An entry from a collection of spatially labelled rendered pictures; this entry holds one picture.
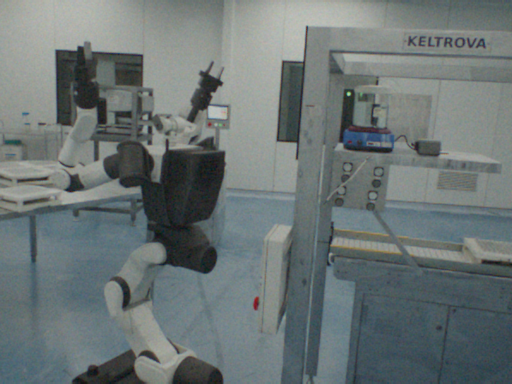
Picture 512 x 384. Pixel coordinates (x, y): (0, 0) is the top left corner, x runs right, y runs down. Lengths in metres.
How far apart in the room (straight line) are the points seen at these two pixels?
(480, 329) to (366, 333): 0.46
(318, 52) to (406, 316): 1.30
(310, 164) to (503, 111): 6.47
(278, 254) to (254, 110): 5.92
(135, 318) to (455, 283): 1.36
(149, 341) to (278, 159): 5.19
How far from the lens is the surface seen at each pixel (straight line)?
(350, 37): 1.28
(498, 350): 2.31
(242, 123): 7.11
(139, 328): 2.24
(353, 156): 1.93
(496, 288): 2.15
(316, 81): 1.27
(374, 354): 2.27
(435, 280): 2.10
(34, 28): 8.08
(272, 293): 1.27
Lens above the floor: 1.45
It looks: 11 degrees down
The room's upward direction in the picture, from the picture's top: 3 degrees clockwise
